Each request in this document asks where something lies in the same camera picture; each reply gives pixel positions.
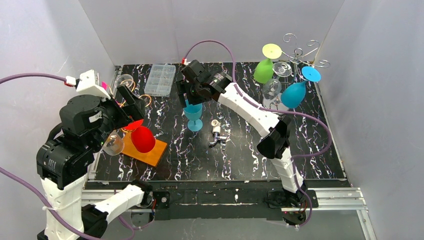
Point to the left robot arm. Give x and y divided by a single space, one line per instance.
62 162

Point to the blue wine glass silver rack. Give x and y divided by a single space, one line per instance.
293 95

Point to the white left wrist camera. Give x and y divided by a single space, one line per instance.
88 83

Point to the aluminium front rail frame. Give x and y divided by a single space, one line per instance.
257 199

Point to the clear plastic screw box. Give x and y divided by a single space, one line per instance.
160 80

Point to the green wine glass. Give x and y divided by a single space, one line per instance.
264 70

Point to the pink wine glass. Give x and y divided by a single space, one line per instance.
104 85

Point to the orange wooden rack base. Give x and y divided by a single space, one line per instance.
151 158

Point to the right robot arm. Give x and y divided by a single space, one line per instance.
273 129

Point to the silver wire glass rack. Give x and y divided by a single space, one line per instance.
298 57

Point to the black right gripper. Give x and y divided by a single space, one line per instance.
187 91

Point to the light blue wine glass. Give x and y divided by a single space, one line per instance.
193 114

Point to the clear wine glass gold rack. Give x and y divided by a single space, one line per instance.
125 80

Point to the red wine glass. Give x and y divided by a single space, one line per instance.
141 137

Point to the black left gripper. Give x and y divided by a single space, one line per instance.
131 104

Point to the gold wire glass rack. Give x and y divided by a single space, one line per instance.
146 98

